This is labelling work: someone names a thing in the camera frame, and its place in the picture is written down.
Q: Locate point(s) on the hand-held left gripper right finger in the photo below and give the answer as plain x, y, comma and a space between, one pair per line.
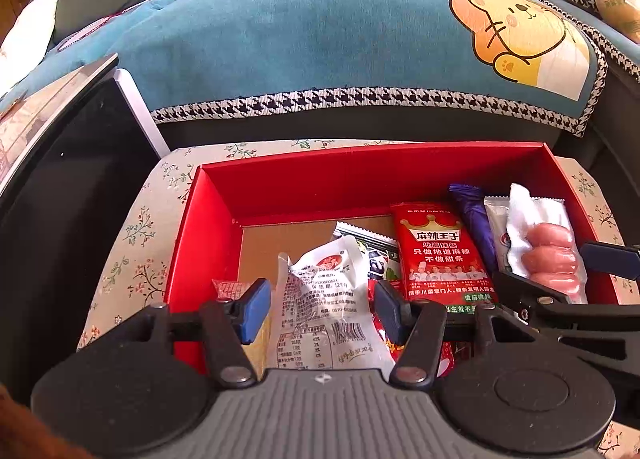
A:
390, 309

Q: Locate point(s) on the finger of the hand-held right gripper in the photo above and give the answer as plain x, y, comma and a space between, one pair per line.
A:
607, 259
530, 289

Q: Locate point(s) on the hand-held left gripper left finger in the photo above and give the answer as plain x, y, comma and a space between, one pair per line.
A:
252, 311

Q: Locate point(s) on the pink sausage packet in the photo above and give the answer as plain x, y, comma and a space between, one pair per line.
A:
547, 254

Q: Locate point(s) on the red crinkled snack packet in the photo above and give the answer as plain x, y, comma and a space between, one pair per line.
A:
390, 351

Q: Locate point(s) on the green white wafer packet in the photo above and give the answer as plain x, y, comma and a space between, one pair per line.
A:
380, 259

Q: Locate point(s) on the white pastry packet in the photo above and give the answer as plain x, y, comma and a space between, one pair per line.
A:
320, 299

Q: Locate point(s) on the white green label packet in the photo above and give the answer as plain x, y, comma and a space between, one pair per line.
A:
495, 224

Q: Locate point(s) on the red green snack packet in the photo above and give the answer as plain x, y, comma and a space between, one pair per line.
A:
440, 249

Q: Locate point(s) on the purple biscuit packet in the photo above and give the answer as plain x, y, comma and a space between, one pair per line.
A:
472, 219

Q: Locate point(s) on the red cardboard box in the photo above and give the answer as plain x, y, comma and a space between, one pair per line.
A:
325, 179

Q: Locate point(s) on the floral cloth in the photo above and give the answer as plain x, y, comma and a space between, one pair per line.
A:
150, 239

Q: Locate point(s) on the black glossy table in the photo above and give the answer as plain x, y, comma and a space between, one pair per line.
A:
65, 214

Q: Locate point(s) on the blue lion print sofa cover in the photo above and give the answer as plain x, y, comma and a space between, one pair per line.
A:
300, 39

